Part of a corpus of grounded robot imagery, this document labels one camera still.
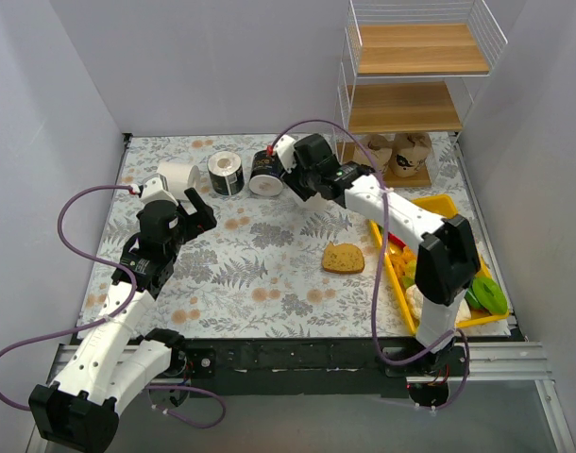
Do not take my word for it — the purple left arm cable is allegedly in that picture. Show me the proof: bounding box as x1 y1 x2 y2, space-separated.
0 184 228 429

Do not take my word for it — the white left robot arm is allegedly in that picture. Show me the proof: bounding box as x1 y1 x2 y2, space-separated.
28 188 216 452

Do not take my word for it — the orange bell pepper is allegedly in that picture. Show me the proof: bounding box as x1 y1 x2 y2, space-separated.
390 247 416 277

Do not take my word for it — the brown roll cartoon print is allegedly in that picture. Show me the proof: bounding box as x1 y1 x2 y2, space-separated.
353 134 393 179

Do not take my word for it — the white paper roll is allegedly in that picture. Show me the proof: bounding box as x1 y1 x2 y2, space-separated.
303 197 325 211
157 161 200 210

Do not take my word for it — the green round lotus pod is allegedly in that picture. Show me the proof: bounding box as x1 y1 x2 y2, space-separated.
472 277 508 315

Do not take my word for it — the brown roll barcode label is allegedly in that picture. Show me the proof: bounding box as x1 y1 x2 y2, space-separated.
389 132 432 177

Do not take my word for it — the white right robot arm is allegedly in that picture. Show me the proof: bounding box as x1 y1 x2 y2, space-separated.
268 134 481 376

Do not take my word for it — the floral patterned table mat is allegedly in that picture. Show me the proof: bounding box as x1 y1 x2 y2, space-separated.
77 131 487 340

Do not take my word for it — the yellow plastic tray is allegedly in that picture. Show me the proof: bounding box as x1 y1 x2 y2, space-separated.
384 194 509 335

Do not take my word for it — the black roll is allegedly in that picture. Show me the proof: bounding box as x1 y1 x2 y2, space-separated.
248 150 283 197
207 151 245 196

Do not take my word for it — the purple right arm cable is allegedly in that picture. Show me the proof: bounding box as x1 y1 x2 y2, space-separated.
271 118 471 411

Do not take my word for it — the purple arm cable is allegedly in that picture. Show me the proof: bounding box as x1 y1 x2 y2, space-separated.
271 118 471 411
0 184 228 429

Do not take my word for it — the white cauliflower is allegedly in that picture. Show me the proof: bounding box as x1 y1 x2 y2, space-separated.
405 284 424 320

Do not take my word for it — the slice of brown bread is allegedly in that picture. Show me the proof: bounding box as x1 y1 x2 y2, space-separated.
322 243 365 274

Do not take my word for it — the red chili pepper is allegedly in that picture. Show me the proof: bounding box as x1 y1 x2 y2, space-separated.
389 233 406 248

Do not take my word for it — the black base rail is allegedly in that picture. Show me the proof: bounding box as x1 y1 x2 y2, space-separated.
56 337 549 407

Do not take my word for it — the white wire wooden shelf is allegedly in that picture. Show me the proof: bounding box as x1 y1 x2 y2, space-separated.
332 1 508 188

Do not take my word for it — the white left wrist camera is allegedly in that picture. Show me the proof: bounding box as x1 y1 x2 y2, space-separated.
128 174 178 206

